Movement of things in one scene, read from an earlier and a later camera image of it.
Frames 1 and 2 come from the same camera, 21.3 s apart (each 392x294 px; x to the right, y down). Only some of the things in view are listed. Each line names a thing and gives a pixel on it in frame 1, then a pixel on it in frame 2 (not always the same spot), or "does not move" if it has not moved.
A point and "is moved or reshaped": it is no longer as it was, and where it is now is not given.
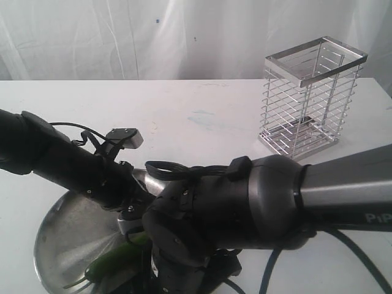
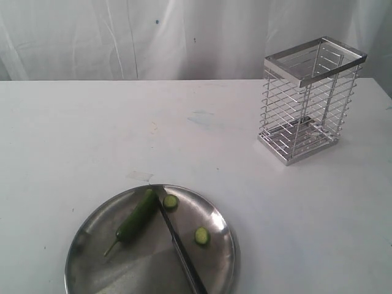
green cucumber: (113, 260) is moved or reshaped
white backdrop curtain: (180, 40) does not move
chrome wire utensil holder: (308, 94) does not move
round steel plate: (71, 234) is moved or reshaped
